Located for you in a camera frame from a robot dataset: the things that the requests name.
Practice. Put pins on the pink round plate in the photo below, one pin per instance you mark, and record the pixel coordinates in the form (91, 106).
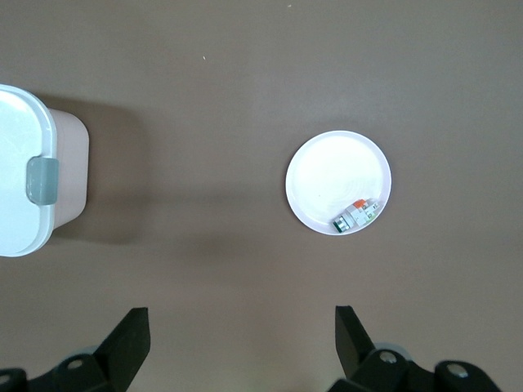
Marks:
(335, 171)

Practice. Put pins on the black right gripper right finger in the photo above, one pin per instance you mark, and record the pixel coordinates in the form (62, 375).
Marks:
(359, 355)

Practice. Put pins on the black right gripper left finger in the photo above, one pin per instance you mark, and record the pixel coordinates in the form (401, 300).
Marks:
(118, 355)

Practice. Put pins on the white lidded storage box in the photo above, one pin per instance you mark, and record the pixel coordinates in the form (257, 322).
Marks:
(16, 163)

